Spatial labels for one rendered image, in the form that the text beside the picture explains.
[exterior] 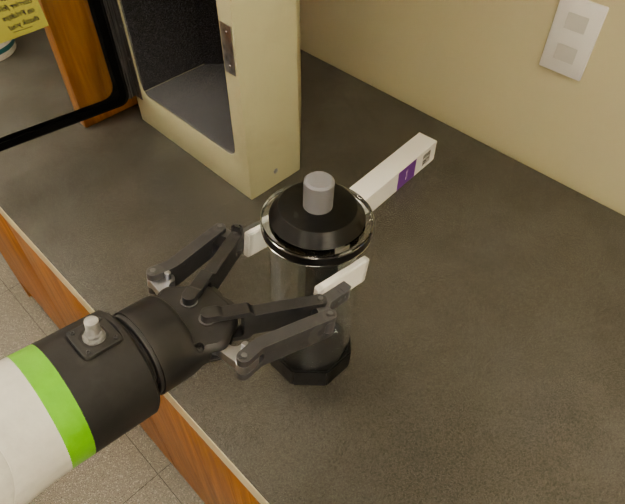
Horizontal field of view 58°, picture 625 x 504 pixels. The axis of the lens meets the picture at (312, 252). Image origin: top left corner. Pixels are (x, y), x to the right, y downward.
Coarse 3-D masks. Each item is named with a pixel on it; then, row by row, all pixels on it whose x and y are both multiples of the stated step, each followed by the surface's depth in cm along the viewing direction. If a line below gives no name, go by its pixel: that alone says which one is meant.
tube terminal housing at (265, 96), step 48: (240, 0) 69; (288, 0) 74; (240, 48) 73; (288, 48) 79; (144, 96) 101; (240, 96) 78; (288, 96) 85; (192, 144) 97; (240, 144) 85; (288, 144) 91
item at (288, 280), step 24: (264, 216) 53; (264, 240) 52; (360, 240) 51; (288, 264) 52; (336, 264) 50; (288, 288) 55; (312, 288) 54; (336, 312) 57; (336, 336) 61; (288, 360) 64; (312, 360) 62; (336, 360) 64
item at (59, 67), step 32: (0, 0) 80; (32, 0) 82; (64, 0) 85; (0, 32) 82; (32, 32) 85; (64, 32) 88; (96, 32) 91; (0, 64) 85; (32, 64) 87; (64, 64) 90; (96, 64) 94; (0, 96) 87; (32, 96) 90; (64, 96) 94; (96, 96) 97; (0, 128) 90
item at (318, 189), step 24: (288, 192) 53; (312, 192) 49; (336, 192) 53; (288, 216) 51; (312, 216) 51; (336, 216) 51; (360, 216) 52; (288, 240) 50; (312, 240) 50; (336, 240) 50
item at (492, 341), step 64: (320, 64) 120; (64, 128) 105; (128, 128) 105; (320, 128) 105; (384, 128) 105; (448, 128) 105; (0, 192) 93; (64, 192) 93; (128, 192) 93; (192, 192) 93; (448, 192) 93; (512, 192) 93; (576, 192) 93; (64, 256) 84; (128, 256) 84; (256, 256) 84; (384, 256) 84; (448, 256) 84; (512, 256) 84; (576, 256) 84; (384, 320) 76; (448, 320) 76; (512, 320) 76; (576, 320) 76; (192, 384) 70; (256, 384) 70; (384, 384) 70; (448, 384) 70; (512, 384) 70; (576, 384) 70; (256, 448) 64; (320, 448) 64; (384, 448) 64; (448, 448) 64; (512, 448) 64; (576, 448) 64
